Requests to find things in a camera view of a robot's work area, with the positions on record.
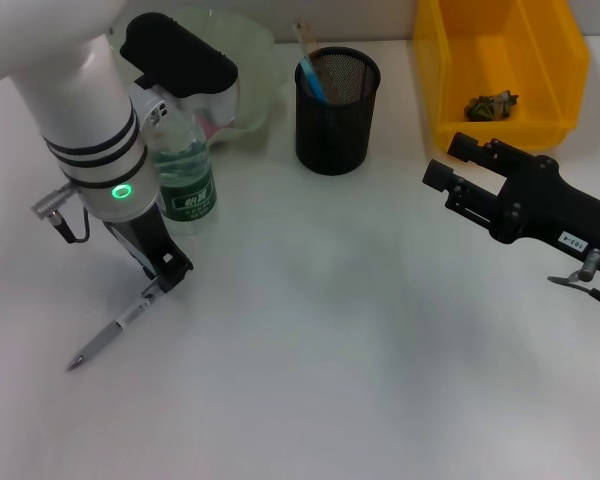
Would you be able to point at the yellow plastic bin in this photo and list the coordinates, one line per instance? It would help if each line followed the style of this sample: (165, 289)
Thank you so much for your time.
(500, 60)

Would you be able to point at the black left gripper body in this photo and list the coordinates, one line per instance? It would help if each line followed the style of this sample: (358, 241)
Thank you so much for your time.
(142, 240)

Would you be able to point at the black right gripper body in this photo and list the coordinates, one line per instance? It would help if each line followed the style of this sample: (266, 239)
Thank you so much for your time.
(555, 205)

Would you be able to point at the green plastic wrapper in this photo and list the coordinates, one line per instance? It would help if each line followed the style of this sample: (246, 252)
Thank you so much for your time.
(490, 107)

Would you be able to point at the clear green-label water bottle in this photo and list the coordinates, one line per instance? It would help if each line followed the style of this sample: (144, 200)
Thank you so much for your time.
(187, 195)

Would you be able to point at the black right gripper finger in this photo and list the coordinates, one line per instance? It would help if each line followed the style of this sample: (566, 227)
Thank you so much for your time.
(465, 145)
(437, 177)

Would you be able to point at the blue scissors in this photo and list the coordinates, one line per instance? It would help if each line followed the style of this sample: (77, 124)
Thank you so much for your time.
(315, 80)

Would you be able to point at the black mesh pen holder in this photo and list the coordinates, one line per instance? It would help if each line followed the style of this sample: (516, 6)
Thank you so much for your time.
(332, 135)

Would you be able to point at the clear plastic ruler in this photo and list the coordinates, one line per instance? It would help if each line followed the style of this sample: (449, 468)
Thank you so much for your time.
(305, 35)

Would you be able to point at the pink peach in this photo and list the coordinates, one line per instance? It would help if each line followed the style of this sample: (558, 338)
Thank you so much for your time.
(205, 125)

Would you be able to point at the translucent green fruit plate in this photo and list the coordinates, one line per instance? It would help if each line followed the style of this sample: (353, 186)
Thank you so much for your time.
(255, 65)

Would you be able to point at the grey ballpoint pen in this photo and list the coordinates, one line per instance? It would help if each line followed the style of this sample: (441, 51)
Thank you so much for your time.
(110, 332)

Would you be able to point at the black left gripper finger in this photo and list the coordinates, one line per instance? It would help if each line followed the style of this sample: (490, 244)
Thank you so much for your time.
(162, 282)
(180, 267)

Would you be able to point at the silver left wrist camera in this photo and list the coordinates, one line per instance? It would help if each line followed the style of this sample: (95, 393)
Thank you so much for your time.
(180, 60)

